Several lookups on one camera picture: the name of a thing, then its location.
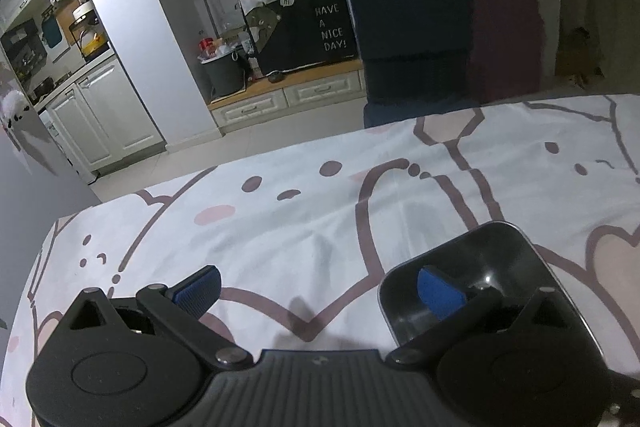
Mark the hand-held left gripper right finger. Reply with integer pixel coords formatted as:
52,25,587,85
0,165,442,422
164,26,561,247
384,265,583,371

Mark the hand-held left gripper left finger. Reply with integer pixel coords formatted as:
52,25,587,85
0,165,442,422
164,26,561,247
61,265,255,371

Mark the steel rectangular container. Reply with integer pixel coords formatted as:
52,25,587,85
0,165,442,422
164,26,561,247
377,221,577,349

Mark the white kitchen base cabinet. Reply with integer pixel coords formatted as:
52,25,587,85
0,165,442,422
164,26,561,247
45,54,166,174

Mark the wooden-top drawer cabinet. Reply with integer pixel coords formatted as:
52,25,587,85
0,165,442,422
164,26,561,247
207,59,366,136

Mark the grey trash bin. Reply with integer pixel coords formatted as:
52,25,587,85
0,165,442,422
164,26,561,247
200,49,249,98

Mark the dark blue chair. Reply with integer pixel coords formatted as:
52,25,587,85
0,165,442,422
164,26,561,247
347,0,474,128

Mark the maroon chair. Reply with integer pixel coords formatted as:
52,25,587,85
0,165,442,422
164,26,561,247
470,0,546,106

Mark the white plush toy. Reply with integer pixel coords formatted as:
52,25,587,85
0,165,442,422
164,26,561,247
0,89,26,128

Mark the yellow pot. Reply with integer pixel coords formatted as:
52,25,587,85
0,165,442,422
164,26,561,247
80,29,109,58

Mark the cardboard box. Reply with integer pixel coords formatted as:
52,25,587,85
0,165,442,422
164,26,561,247
555,29,601,78

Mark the black printed cloth cover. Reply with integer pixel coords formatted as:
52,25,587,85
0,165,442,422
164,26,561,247
240,0,359,76

